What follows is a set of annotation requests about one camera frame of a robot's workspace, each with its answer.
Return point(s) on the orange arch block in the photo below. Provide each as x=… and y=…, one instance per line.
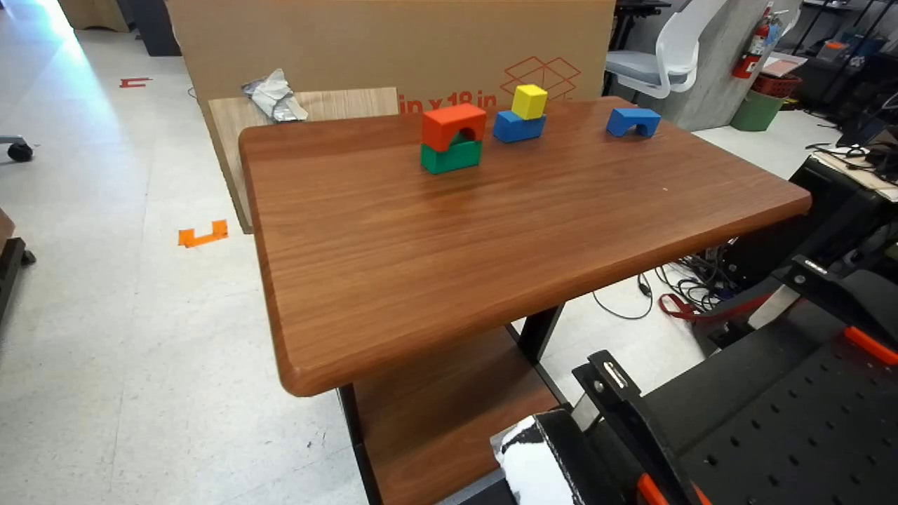
x=450, y=121

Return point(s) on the green rectangular block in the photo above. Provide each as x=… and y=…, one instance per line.
x=450, y=162

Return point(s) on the blue rectangular block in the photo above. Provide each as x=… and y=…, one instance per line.
x=513, y=131

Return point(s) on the yellow cube block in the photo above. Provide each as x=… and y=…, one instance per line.
x=527, y=101

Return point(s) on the blue arch block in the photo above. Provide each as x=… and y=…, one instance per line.
x=621, y=117

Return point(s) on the black table leg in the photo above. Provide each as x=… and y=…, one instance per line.
x=536, y=331

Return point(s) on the wooden lower table shelf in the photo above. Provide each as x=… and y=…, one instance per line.
x=438, y=422

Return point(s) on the large cardboard box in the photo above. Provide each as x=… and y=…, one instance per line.
x=374, y=45

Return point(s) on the glossy black white object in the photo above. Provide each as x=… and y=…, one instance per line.
x=534, y=467

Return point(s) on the crumpled clear plastic bag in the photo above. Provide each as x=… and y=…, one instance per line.
x=276, y=93

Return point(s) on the orange floor tape marker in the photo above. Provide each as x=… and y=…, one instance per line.
x=186, y=236

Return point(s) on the green bucket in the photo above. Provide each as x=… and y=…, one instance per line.
x=756, y=114

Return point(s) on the red fire extinguisher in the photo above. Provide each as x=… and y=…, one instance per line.
x=746, y=56

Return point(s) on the red floor tape marker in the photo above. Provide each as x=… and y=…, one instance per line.
x=132, y=82

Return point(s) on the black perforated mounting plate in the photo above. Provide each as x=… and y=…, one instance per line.
x=794, y=438

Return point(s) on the black equipment cart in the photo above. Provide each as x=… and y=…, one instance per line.
x=843, y=226

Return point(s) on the dark furniture base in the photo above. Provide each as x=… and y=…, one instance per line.
x=5, y=261

